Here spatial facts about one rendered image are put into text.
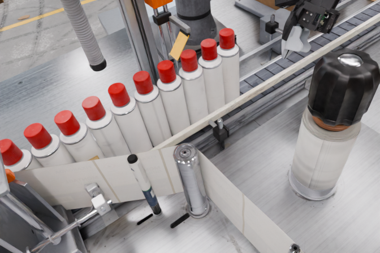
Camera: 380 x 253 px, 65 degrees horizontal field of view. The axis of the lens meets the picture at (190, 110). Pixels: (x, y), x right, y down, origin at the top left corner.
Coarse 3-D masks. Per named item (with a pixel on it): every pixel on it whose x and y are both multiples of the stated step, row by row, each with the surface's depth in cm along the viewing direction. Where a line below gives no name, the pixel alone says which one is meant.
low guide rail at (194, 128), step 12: (360, 24) 87; (372, 24) 89; (348, 36) 85; (324, 48) 82; (300, 60) 79; (312, 60) 81; (288, 72) 78; (264, 84) 75; (240, 96) 73; (252, 96) 74; (228, 108) 72; (204, 120) 69; (180, 132) 68; (192, 132) 69; (168, 144) 66
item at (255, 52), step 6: (348, 0) 88; (354, 0) 89; (336, 6) 87; (342, 6) 87; (270, 42) 79; (276, 42) 79; (258, 48) 78; (264, 48) 78; (270, 48) 79; (246, 54) 77; (252, 54) 76; (258, 54) 78; (240, 60) 75; (246, 60) 76
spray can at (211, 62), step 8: (208, 40) 62; (208, 48) 60; (216, 48) 61; (208, 56) 62; (216, 56) 62; (200, 64) 64; (208, 64) 63; (216, 64) 63; (208, 72) 64; (216, 72) 64; (208, 80) 65; (216, 80) 65; (208, 88) 67; (216, 88) 67; (208, 96) 69; (216, 96) 69; (208, 104) 71; (216, 104) 71; (224, 104) 73; (208, 112) 74
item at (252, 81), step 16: (368, 16) 95; (336, 32) 92; (320, 48) 87; (336, 48) 86; (272, 64) 85; (288, 64) 84; (256, 80) 82; (288, 80) 80; (256, 96) 77; (208, 128) 72; (176, 144) 70; (80, 208) 62
